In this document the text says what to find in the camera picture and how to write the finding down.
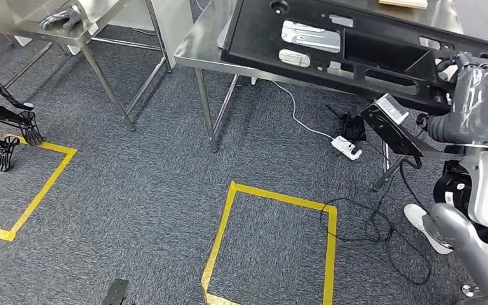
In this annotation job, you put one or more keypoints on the neighbour robot grey hand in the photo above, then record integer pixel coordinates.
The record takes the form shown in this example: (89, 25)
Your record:
(69, 17)

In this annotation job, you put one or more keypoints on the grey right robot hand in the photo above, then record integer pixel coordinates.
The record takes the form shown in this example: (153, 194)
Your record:
(484, 105)

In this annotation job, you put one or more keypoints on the black plastic panel part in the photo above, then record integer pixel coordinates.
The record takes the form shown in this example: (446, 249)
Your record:
(261, 46)

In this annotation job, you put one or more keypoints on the stainless steel workbench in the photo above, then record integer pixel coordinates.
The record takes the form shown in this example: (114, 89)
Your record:
(202, 50)

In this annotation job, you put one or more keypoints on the stainless steel table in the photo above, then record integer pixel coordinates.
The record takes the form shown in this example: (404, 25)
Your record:
(16, 17)

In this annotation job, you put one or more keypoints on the white cabinet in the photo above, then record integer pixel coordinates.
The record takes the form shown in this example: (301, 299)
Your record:
(172, 25)

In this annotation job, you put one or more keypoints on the pale wooden board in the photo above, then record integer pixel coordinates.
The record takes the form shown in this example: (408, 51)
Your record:
(404, 3)

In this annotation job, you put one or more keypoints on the black router with antennas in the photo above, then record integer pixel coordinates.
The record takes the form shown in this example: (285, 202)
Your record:
(353, 126)

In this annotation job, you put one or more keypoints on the person's foot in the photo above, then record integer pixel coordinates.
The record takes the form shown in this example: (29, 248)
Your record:
(416, 221)

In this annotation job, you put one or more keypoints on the white power strip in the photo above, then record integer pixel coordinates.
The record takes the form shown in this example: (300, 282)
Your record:
(345, 147)

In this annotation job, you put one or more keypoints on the yellow floor tape square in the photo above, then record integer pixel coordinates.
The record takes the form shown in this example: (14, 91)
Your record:
(331, 252)

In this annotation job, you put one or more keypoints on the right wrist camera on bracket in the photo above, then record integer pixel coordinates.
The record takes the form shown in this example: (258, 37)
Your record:
(387, 126)

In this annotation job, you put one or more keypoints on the black perforated metal bracket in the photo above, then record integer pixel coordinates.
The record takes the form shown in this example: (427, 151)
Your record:
(117, 292)

